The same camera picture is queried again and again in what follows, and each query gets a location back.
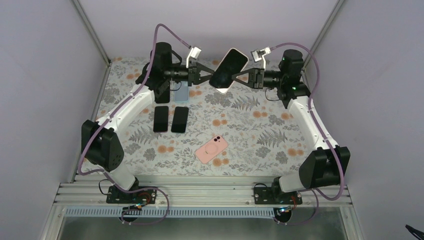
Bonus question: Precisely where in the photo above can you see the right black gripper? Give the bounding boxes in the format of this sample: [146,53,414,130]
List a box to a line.
[230,68,285,90]

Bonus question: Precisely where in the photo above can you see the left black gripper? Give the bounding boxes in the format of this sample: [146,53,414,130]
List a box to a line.
[164,61,217,87]

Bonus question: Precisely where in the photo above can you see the black smartphone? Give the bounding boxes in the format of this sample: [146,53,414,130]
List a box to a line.
[171,106,189,134]
[208,48,249,90]
[153,105,169,133]

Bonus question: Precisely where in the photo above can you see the light blue phone case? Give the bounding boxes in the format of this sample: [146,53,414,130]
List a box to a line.
[174,81,189,102]

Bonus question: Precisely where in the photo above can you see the black phone case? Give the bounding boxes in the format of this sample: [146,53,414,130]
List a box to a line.
[155,87,171,104]

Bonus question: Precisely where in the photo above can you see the pink phone case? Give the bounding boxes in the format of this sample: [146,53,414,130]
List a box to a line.
[194,135,229,164]

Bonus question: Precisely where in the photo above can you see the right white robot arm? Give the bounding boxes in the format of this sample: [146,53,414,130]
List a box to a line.
[240,49,351,204]

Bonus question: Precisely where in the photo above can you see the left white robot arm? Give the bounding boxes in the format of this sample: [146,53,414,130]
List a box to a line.
[77,42,213,203]

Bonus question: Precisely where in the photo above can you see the floral patterned table mat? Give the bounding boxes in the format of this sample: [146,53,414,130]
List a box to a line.
[80,56,320,178]

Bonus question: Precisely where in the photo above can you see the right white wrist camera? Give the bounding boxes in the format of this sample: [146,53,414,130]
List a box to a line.
[250,47,271,70]

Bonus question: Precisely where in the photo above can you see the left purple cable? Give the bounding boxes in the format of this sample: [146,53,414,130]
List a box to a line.
[76,23,193,227]

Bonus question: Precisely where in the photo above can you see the aluminium corner frame post left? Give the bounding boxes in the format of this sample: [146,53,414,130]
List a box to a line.
[71,0,111,66]

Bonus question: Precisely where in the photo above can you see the aluminium corner frame post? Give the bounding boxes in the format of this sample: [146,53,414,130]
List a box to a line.
[310,0,346,55]
[71,0,111,66]

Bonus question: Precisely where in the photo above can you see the aluminium corner frame post right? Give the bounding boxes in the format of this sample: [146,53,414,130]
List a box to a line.
[310,0,346,55]

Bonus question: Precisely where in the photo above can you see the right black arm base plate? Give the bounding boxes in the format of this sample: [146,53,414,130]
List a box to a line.
[253,183,303,205]

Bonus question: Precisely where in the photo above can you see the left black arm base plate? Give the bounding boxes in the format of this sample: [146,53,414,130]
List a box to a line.
[106,186,157,205]

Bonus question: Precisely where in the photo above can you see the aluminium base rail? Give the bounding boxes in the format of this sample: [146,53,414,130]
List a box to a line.
[52,175,354,208]

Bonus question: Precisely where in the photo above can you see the grey slotted cable duct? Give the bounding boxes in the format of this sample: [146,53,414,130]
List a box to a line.
[64,206,291,219]

